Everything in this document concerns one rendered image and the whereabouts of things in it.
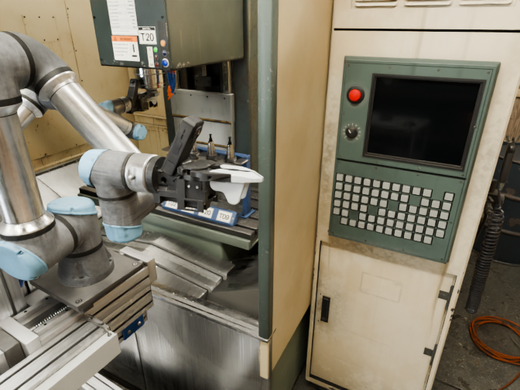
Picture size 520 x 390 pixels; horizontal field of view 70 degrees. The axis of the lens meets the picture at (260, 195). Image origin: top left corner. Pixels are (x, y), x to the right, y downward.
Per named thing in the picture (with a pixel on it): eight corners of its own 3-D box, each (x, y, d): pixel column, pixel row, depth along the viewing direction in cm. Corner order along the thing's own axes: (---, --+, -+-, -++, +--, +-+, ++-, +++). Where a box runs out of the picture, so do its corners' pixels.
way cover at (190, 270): (202, 319, 166) (199, 290, 159) (66, 264, 203) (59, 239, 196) (236, 281, 190) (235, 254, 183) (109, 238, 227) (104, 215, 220)
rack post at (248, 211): (246, 219, 191) (245, 165, 178) (237, 217, 193) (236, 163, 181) (255, 211, 199) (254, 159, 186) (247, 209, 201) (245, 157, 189)
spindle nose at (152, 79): (172, 86, 201) (170, 62, 196) (149, 90, 189) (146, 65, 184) (152, 83, 209) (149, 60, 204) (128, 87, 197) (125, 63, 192)
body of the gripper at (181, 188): (222, 201, 73) (167, 193, 76) (222, 158, 70) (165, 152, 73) (206, 213, 66) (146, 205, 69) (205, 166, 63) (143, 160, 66)
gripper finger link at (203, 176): (237, 179, 67) (193, 174, 69) (237, 169, 66) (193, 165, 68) (227, 186, 62) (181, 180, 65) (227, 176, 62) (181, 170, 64)
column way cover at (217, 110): (233, 172, 249) (230, 94, 227) (176, 162, 268) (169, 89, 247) (236, 170, 253) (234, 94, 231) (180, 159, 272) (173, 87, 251)
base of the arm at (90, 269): (80, 294, 99) (73, 264, 95) (47, 276, 106) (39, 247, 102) (125, 265, 111) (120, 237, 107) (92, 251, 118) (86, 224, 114)
